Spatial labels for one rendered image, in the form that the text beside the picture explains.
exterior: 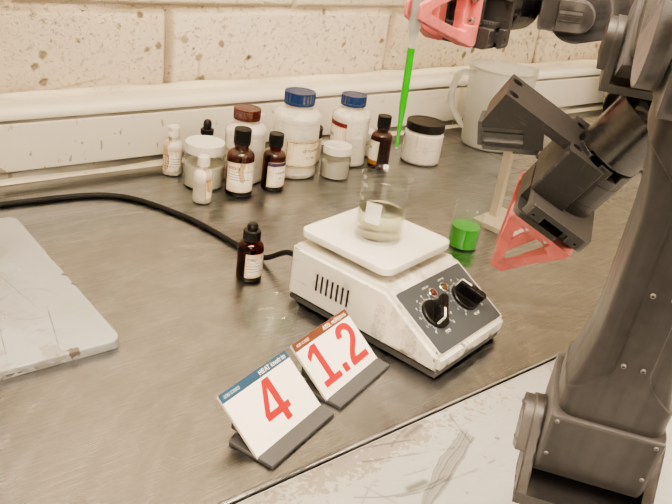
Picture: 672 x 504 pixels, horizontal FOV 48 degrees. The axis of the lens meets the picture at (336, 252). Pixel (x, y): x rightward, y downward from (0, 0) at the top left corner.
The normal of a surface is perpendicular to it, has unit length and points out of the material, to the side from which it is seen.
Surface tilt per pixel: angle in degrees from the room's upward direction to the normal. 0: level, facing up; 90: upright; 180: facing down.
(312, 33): 90
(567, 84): 90
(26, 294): 0
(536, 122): 102
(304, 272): 90
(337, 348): 40
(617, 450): 98
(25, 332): 0
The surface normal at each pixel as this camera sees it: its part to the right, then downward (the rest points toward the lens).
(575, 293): 0.13, -0.89
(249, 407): 0.63, -0.47
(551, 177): -0.33, 0.57
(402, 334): -0.65, 0.26
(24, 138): 0.62, 0.42
